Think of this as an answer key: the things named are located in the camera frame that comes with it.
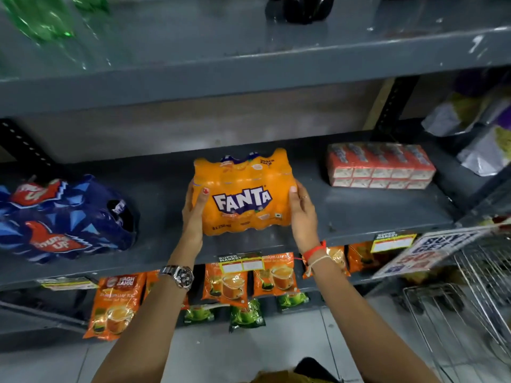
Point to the person's left hand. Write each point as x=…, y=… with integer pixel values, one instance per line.
x=191, y=231

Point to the person's right hand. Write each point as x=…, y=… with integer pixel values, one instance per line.
x=305, y=227

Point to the person's right thumb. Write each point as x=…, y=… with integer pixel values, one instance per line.
x=294, y=203

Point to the person's left thumb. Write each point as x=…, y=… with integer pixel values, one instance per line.
x=202, y=203

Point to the orange soda bottle pack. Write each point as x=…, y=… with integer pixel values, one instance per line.
x=243, y=175

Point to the person's left forearm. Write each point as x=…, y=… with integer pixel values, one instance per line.
x=147, y=335

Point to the person's right forearm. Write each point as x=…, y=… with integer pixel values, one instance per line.
x=359, y=323

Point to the red wrist thread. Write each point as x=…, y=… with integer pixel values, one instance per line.
x=313, y=250

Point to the white wrist thread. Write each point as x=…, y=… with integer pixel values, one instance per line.
x=319, y=260

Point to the yellow shelf price label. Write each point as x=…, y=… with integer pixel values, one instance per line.
x=393, y=242
x=241, y=264
x=66, y=283

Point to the silver wristwatch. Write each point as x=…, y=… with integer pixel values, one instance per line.
x=181, y=276

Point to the shrink-wrapped pack of red boxes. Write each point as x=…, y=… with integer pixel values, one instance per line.
x=379, y=163

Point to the green tea packet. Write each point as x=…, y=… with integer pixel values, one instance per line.
x=198, y=315
x=293, y=300
x=247, y=317

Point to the blue soda bottle pack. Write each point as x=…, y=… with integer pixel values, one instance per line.
x=80, y=219

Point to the row of orange tea packets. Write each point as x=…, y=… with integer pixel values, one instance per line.
x=115, y=305

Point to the grey metal shelf rack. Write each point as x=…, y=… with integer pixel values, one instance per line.
x=239, y=63

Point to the white promotion sign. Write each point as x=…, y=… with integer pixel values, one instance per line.
x=431, y=249

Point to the mustard yellow garment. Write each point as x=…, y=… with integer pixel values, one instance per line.
x=287, y=376

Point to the white and purple bag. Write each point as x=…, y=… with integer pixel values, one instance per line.
x=487, y=149
x=459, y=113

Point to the black plastic bottle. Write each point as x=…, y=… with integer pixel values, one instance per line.
x=305, y=7

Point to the green plastic bottle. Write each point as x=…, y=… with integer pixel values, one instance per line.
x=92, y=3
x=36, y=15

